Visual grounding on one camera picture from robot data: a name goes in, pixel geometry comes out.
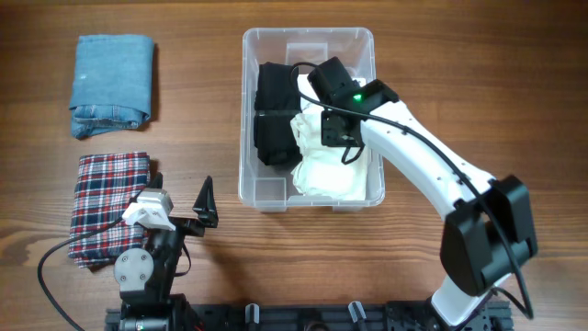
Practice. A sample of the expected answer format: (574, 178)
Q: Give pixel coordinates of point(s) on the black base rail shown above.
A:
(491, 316)

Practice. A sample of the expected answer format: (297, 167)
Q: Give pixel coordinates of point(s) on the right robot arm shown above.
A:
(488, 233)

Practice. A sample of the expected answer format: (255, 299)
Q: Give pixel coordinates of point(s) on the red plaid shirt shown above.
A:
(105, 185)

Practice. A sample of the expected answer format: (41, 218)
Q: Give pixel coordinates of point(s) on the black garment with tape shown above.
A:
(276, 104)

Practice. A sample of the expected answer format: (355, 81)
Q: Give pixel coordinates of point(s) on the white printed t-shirt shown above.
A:
(306, 89)

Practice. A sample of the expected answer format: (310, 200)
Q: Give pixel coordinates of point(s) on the blue denim jeans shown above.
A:
(112, 84)

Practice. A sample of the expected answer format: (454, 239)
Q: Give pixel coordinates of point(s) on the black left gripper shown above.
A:
(206, 210)

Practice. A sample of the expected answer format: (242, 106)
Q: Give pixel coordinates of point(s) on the cream garment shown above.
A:
(321, 171)

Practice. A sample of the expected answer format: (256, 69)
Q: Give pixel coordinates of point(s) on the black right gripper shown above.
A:
(328, 134)

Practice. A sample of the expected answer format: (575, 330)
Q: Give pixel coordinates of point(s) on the clear plastic storage container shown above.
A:
(270, 188)

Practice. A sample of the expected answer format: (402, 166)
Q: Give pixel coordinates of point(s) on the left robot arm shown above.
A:
(145, 275)

